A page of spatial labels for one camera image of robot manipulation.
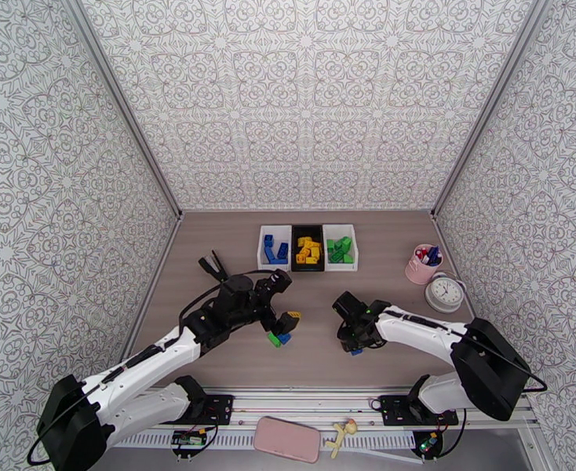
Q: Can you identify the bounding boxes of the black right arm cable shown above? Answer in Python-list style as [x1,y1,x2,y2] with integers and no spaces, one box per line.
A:
[383,309,548,393]

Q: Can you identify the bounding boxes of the aluminium table edge strip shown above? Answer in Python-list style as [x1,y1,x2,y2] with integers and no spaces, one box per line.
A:
[430,211,476,319]
[121,211,185,358]

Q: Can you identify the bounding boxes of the aluminium corner post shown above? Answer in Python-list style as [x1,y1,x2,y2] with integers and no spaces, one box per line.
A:
[60,0,184,218]
[430,0,552,218]

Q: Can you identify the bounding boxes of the black plastic bin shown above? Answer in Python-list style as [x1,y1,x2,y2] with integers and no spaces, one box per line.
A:
[290,225,326,273]

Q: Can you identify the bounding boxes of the white round analog clock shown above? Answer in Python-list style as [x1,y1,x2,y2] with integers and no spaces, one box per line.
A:
[424,276,465,315]

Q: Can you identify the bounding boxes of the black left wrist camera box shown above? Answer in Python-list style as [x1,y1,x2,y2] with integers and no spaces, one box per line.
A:
[258,269,293,295]

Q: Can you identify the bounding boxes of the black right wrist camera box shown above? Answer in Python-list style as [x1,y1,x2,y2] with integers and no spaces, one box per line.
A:
[332,291,369,319]

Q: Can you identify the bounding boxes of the pink rectangular case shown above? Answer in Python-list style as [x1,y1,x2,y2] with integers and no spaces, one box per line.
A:
[253,416,322,465]

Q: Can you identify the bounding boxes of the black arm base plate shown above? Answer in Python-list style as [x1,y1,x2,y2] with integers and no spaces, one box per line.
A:
[378,395,461,426]
[197,395,234,425]

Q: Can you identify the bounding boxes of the pink cup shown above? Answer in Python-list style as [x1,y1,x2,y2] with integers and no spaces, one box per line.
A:
[405,244,444,286]

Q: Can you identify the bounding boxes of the white plastic bin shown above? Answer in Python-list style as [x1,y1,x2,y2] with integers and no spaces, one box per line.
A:
[323,224,357,272]
[258,225,293,271]

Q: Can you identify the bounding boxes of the small circuit board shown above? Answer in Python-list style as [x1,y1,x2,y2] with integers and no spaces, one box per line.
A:
[171,429,208,447]
[417,431,442,456]

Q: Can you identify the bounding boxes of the beige wooden mannequin figure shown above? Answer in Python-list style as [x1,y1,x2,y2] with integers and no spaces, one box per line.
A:
[325,419,359,459]

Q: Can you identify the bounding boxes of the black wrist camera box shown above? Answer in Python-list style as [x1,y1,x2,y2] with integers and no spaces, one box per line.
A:
[258,269,293,295]
[332,291,369,319]

